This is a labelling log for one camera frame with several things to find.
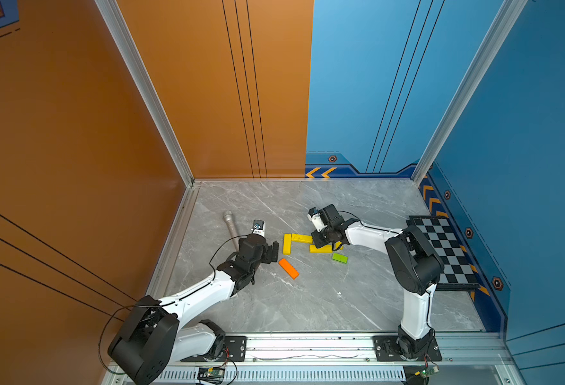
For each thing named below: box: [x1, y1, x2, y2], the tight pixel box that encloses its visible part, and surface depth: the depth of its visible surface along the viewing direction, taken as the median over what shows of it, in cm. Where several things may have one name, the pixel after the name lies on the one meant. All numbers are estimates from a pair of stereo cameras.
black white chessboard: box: [406, 214, 480, 292], surface depth 93 cm
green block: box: [331, 252, 350, 264], surface depth 93 cm
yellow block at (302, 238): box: [290, 233, 314, 244], surface depth 99 cm
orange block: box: [277, 258, 300, 280], surface depth 92 cm
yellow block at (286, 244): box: [282, 233, 292, 256], surface depth 98 cm
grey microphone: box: [223, 210, 240, 252], surface depth 104 cm
